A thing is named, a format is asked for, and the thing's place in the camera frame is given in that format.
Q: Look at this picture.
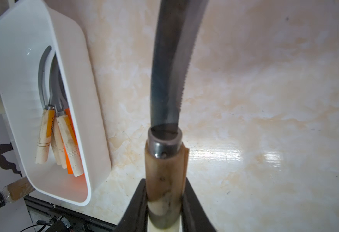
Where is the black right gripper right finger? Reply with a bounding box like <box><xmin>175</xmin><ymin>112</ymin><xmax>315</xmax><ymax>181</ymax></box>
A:
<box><xmin>182</xmin><ymin>179</ymin><xmax>216</xmax><ymax>232</ymax></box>

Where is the white plastic storage tray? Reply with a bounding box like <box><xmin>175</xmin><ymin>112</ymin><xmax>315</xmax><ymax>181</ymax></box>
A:
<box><xmin>0</xmin><ymin>1</ymin><xmax>111</xmax><ymax>206</ymax></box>

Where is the orange handle sickle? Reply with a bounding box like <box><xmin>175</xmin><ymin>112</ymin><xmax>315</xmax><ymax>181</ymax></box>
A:
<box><xmin>64</xmin><ymin>149</ymin><xmax>74</xmax><ymax>175</ymax></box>
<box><xmin>65</xmin><ymin>108</ymin><xmax>77</xmax><ymax>143</ymax></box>

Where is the wooden handle sickle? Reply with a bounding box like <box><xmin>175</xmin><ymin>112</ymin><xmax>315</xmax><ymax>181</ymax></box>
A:
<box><xmin>35</xmin><ymin>46</ymin><xmax>55</xmax><ymax>164</ymax></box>
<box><xmin>145</xmin><ymin>1</ymin><xmax>208</xmax><ymax>232</ymax></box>
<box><xmin>50</xmin><ymin>56</ymin><xmax>84</xmax><ymax>177</ymax></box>
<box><xmin>50</xmin><ymin>135</ymin><xmax>61</xmax><ymax>165</ymax></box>
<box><xmin>52</xmin><ymin>119</ymin><xmax>66</xmax><ymax>169</ymax></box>

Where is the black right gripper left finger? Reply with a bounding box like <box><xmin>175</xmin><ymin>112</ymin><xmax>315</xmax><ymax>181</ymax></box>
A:
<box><xmin>114</xmin><ymin>179</ymin><xmax>148</xmax><ymax>232</ymax></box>

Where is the small glass spice jar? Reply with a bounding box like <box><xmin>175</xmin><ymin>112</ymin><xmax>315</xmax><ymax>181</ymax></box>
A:
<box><xmin>0</xmin><ymin>177</ymin><xmax>35</xmax><ymax>208</ymax></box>

